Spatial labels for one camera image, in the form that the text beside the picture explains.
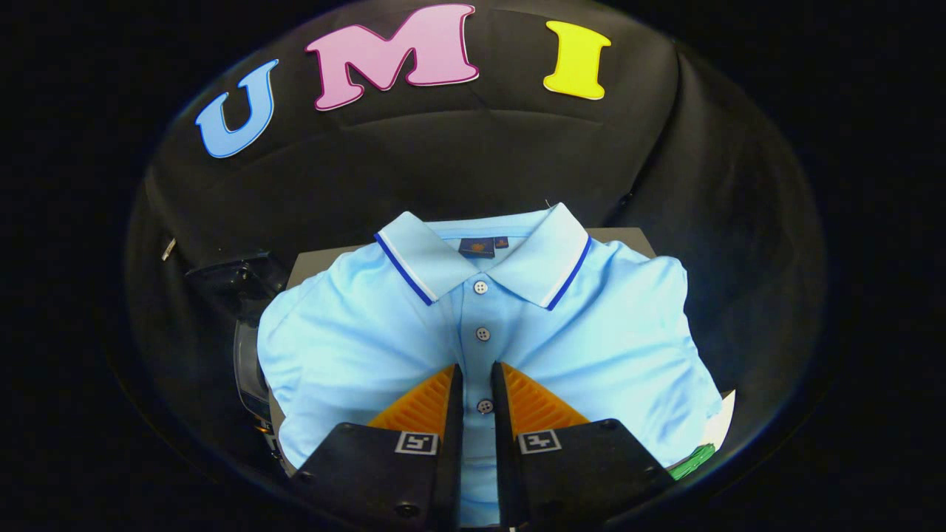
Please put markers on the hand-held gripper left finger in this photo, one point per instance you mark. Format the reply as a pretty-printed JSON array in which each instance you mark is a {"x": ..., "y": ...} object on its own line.
[{"x": 451, "y": 458}]

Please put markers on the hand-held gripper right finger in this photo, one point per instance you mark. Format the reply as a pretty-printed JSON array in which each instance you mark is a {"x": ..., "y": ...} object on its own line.
[{"x": 504, "y": 458}]

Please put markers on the light blue polo shirt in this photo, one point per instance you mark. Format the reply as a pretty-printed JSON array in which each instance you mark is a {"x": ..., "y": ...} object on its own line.
[{"x": 369, "y": 347}]

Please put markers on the dark grey washing machine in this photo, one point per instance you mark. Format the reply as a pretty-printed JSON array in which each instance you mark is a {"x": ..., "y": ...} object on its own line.
[{"x": 250, "y": 377}]

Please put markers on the green ribbed item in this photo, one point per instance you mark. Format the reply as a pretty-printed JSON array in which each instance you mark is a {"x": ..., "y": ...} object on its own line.
[{"x": 693, "y": 462}]

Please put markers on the grey flat-topped stand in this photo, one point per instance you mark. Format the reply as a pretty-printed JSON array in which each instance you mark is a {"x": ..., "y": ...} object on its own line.
[{"x": 624, "y": 240}]

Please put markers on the black backdrop cloth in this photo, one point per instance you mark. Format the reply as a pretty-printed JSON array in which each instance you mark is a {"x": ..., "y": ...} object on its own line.
[{"x": 473, "y": 155}]

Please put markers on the silver metal clip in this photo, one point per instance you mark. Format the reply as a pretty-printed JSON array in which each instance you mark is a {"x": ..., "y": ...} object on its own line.
[{"x": 168, "y": 249}]

